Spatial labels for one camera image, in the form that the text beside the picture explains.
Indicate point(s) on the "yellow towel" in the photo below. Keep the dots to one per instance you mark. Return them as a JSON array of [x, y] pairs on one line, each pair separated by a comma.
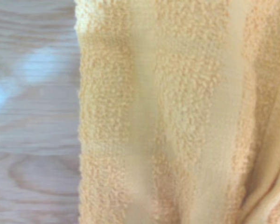
[[177, 116]]

